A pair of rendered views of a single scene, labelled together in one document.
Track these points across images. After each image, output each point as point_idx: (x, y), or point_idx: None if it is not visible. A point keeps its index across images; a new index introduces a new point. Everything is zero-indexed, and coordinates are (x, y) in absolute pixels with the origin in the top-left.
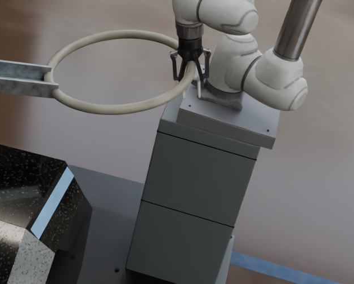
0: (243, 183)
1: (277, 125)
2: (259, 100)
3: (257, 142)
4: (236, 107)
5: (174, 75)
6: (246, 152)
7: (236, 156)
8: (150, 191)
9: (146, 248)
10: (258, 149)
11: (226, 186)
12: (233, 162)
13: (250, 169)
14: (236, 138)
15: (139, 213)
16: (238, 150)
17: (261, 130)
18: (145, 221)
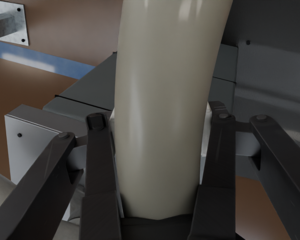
0: (87, 78)
1: (8, 151)
2: (13, 185)
3: (43, 113)
4: (78, 188)
5: (278, 130)
6: (68, 103)
7: (88, 102)
8: (224, 87)
9: (219, 53)
10: (45, 105)
11: (114, 78)
12: (95, 97)
13: (70, 87)
14: (82, 122)
15: (234, 74)
16: (81, 107)
17: (29, 133)
18: (225, 68)
